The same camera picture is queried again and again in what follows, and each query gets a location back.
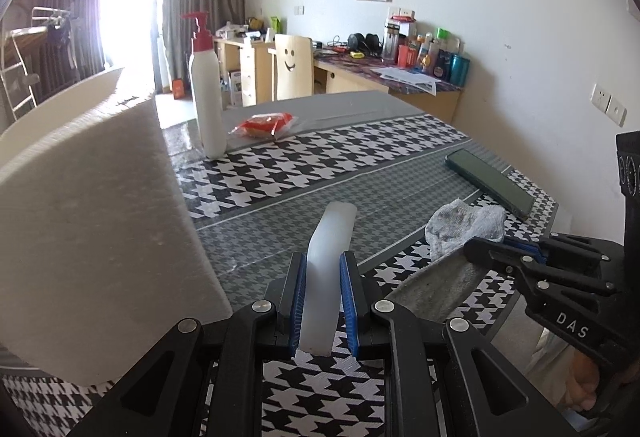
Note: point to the white pump bottle red top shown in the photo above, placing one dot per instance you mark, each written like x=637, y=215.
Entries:
x=208, y=87

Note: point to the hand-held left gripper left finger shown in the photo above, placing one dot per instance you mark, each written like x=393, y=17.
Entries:
x=298, y=307

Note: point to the glass balcony door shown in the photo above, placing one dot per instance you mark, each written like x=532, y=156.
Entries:
x=130, y=7

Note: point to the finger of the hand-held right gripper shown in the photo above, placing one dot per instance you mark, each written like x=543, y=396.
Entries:
x=570, y=253
x=545, y=287

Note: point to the white papers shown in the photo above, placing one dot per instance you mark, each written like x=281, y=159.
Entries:
x=407, y=79

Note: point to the white double wall socket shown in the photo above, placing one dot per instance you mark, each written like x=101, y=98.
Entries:
x=610, y=104

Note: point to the translucent plastic strip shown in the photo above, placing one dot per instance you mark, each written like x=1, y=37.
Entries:
x=325, y=277

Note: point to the red snack packet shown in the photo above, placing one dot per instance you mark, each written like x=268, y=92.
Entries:
x=262, y=124

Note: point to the dark hanging clothes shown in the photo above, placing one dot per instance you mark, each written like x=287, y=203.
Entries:
x=62, y=39

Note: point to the dark green phone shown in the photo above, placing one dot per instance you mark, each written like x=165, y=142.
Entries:
x=492, y=179

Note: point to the wooden chair with smiley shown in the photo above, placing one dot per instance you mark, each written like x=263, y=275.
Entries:
x=293, y=67

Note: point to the grey felt cloth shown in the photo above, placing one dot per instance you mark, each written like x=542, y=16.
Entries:
x=440, y=284

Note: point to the green packet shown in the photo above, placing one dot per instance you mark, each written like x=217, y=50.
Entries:
x=276, y=23

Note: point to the small metal bunk bed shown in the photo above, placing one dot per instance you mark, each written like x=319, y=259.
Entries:
x=30, y=62

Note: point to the grey white sock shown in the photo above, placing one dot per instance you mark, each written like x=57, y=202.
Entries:
x=465, y=224

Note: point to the black headphones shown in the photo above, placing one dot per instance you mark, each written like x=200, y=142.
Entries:
x=365, y=41

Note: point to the white foam box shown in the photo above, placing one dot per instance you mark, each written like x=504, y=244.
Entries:
x=90, y=217

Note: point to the white carton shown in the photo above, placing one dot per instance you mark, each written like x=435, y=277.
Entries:
x=236, y=87

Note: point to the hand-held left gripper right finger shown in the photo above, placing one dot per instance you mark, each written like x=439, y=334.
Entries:
x=350, y=307

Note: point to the person's right hand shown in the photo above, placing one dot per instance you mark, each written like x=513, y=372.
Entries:
x=582, y=382

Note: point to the orange box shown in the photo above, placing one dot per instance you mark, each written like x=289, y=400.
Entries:
x=179, y=88

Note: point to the row of toiletry bottles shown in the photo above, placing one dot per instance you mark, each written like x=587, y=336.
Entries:
x=435, y=57

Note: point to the steel thermos bottle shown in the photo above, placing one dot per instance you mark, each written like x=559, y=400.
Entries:
x=391, y=44

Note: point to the wooden desk with patterned top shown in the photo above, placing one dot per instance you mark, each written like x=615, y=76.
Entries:
x=380, y=84

